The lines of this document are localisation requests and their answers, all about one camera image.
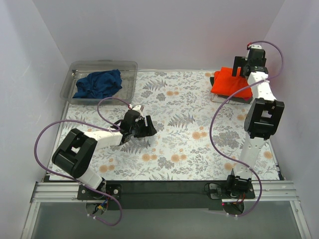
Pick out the orange t shirt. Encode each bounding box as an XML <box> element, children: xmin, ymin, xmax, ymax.
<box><xmin>211</xmin><ymin>67</ymin><xmax>248</xmax><ymax>96</ymax></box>

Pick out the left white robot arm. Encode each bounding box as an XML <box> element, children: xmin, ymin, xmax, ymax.
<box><xmin>52</xmin><ymin>109</ymin><xmax>157</xmax><ymax>199</ymax></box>

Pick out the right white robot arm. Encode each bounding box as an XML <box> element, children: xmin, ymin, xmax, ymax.
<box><xmin>225</xmin><ymin>44</ymin><xmax>285</xmax><ymax>198</ymax></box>

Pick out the grey folded t shirt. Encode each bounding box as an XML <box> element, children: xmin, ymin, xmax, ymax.
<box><xmin>231</xmin><ymin>97</ymin><xmax>253</xmax><ymax>104</ymax></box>

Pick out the white folded shirt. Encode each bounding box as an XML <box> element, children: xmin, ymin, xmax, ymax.
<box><xmin>211</xmin><ymin>94</ymin><xmax>242</xmax><ymax>105</ymax></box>

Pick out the blue t shirt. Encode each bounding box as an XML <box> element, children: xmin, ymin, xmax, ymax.
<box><xmin>73</xmin><ymin>69</ymin><xmax>122</xmax><ymax>99</ymax></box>

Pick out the clear plastic bin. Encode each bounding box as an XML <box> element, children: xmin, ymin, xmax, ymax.
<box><xmin>60</xmin><ymin>60</ymin><xmax>138</xmax><ymax>105</ymax></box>

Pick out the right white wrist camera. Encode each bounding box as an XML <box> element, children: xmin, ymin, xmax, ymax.
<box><xmin>245</xmin><ymin>42</ymin><xmax>262</xmax><ymax>60</ymax></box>

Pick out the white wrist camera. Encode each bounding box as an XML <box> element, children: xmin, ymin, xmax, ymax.
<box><xmin>245</xmin><ymin>42</ymin><xmax>262</xmax><ymax>60</ymax></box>
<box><xmin>130</xmin><ymin>105</ymin><xmax>144</xmax><ymax>117</ymax></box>

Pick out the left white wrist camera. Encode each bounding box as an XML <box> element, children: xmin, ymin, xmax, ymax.
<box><xmin>130</xmin><ymin>105</ymin><xmax>144</xmax><ymax>117</ymax></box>

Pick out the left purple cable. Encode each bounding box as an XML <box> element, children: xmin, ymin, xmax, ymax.
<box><xmin>34</xmin><ymin>97</ymin><xmax>134</xmax><ymax>227</ymax></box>

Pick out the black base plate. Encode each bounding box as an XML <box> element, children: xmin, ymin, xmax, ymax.
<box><xmin>77</xmin><ymin>180</ymin><xmax>256</xmax><ymax>211</ymax></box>

